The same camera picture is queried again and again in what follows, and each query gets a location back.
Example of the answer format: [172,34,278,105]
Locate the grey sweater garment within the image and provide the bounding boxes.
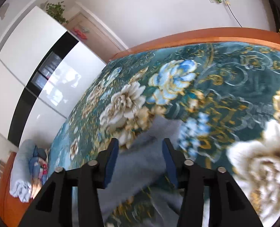
[98,116,183,226]

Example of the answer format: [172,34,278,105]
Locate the colourful folded clothes pile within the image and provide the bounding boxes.
[29,146,48,186]

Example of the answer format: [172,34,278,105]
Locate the folded light blue quilt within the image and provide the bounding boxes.
[9,139,35,203]

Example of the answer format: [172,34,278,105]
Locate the teal floral bed blanket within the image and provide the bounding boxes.
[48,42,280,226]

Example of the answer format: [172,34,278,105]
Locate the white wardrobe with black band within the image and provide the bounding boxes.
[0,7,105,148]

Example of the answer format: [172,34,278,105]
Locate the wooden door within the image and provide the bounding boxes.
[65,12,121,63]

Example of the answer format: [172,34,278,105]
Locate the green potted plant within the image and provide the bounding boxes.
[45,1,68,24]

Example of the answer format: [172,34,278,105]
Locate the orange wooden bed frame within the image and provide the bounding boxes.
[0,28,280,226]

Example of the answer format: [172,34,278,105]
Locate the black power cable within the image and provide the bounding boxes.
[223,0,243,28]

